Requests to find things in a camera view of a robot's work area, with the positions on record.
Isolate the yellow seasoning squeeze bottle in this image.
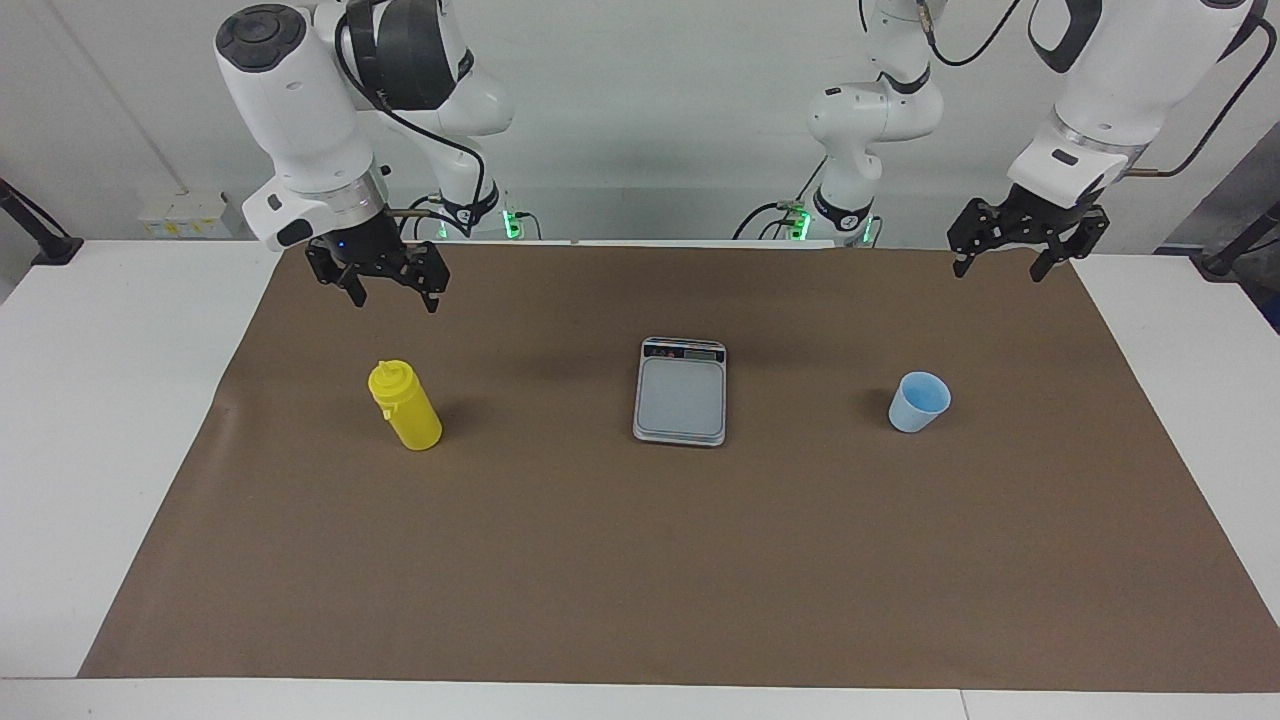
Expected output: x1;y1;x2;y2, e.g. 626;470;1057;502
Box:
368;359;443;452

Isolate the light blue plastic cup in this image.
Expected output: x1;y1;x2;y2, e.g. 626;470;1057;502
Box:
888;371;952;434

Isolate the silver digital kitchen scale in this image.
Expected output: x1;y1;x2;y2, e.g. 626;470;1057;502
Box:
632;337;728;447

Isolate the black table clamp stand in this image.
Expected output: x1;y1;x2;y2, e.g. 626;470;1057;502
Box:
0;178;84;266
1200;200;1280;278

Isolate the brown paper table mat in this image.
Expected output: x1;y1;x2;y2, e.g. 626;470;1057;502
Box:
78;240;1280;694

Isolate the black right base cable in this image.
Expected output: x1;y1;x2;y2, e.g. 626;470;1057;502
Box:
397;195;446;241

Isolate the black base cable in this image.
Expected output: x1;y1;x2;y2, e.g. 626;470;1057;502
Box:
733;158;831;241
397;195;446;241

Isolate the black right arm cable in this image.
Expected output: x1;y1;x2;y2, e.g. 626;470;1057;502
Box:
333;10;488;236

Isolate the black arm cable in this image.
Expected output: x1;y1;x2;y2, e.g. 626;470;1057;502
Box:
333;10;488;236
915;0;1279;179

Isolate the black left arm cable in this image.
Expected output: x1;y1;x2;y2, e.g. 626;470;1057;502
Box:
915;0;1279;179

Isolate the white wall socket box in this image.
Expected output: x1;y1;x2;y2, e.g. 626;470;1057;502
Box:
138;190;233;239

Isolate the black left base cable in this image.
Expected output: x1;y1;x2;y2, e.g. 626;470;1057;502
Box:
733;158;831;241

